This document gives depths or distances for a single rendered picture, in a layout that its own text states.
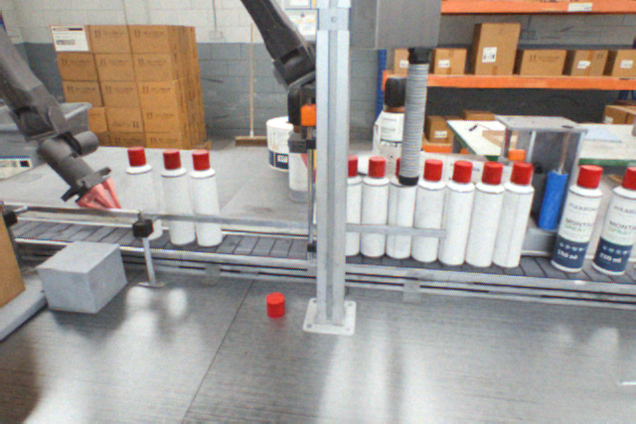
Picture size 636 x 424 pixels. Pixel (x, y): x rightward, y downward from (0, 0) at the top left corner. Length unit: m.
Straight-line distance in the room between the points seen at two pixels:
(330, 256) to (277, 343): 0.17
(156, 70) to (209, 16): 1.56
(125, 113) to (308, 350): 3.84
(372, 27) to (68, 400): 0.65
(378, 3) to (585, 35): 5.16
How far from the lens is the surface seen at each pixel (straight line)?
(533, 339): 0.79
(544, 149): 0.96
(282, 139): 1.28
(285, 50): 0.75
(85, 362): 0.75
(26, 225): 1.16
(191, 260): 0.88
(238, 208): 1.05
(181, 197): 0.85
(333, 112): 0.57
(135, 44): 4.18
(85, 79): 4.44
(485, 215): 0.78
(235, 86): 5.40
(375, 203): 0.76
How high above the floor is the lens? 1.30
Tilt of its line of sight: 21 degrees down
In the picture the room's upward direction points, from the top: straight up
